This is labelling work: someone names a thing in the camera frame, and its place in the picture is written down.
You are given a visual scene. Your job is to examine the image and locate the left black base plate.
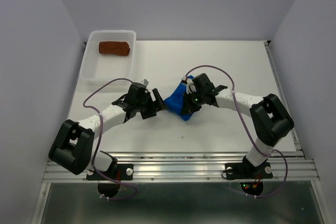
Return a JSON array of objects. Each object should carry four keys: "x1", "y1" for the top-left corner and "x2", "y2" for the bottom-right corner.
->
[{"x1": 86, "y1": 163, "x2": 134, "y2": 181}]

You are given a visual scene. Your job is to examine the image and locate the aluminium rail frame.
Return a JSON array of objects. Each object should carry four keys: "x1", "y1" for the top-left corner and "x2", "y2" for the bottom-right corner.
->
[{"x1": 32, "y1": 40, "x2": 326, "y2": 223}]

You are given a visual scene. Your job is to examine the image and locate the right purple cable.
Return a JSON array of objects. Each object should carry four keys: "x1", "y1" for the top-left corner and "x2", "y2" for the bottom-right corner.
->
[{"x1": 182, "y1": 64, "x2": 288, "y2": 199}]

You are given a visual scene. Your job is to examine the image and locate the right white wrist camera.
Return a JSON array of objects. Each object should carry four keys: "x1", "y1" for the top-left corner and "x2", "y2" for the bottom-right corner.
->
[{"x1": 182, "y1": 76, "x2": 196, "y2": 94}]

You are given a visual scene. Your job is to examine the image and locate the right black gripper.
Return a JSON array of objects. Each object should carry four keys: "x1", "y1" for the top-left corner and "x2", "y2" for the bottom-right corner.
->
[{"x1": 180, "y1": 90, "x2": 205, "y2": 116}]

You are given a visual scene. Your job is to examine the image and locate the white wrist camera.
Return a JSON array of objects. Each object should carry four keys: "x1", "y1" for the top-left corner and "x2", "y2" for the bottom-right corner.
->
[
  {"x1": 141, "y1": 79, "x2": 149, "y2": 87},
  {"x1": 182, "y1": 76, "x2": 196, "y2": 94}
]

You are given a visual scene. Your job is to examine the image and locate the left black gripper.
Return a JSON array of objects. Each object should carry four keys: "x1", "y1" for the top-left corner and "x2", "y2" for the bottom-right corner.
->
[{"x1": 135, "y1": 89, "x2": 169, "y2": 119}]

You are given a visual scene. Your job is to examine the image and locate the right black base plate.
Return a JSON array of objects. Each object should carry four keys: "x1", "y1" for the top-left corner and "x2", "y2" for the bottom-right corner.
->
[{"x1": 222, "y1": 162, "x2": 273, "y2": 180}]

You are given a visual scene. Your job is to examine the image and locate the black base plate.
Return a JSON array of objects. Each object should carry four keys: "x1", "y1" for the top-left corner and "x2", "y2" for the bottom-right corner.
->
[
  {"x1": 222, "y1": 162, "x2": 273, "y2": 180},
  {"x1": 86, "y1": 163, "x2": 134, "y2": 181}
]

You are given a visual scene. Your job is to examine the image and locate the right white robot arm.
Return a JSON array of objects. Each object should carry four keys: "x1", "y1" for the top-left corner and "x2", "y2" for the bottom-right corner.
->
[{"x1": 181, "y1": 73, "x2": 295, "y2": 177}]

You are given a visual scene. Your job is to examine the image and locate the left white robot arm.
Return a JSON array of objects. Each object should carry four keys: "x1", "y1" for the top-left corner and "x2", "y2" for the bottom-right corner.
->
[{"x1": 48, "y1": 82, "x2": 167, "y2": 179}]

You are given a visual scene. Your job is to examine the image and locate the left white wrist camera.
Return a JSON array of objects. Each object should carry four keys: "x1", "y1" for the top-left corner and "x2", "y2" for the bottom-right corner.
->
[{"x1": 141, "y1": 79, "x2": 149, "y2": 87}]

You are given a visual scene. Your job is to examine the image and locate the white plastic basket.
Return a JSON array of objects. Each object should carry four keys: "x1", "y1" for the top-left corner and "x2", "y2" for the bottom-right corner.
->
[{"x1": 79, "y1": 30, "x2": 137, "y2": 85}]

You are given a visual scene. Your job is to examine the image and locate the brown towel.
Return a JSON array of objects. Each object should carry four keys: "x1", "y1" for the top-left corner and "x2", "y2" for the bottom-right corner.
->
[{"x1": 99, "y1": 41, "x2": 130, "y2": 57}]

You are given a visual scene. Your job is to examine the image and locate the blue towel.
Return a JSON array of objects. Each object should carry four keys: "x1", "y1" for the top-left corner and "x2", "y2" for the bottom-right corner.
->
[{"x1": 164, "y1": 81, "x2": 193, "y2": 121}]

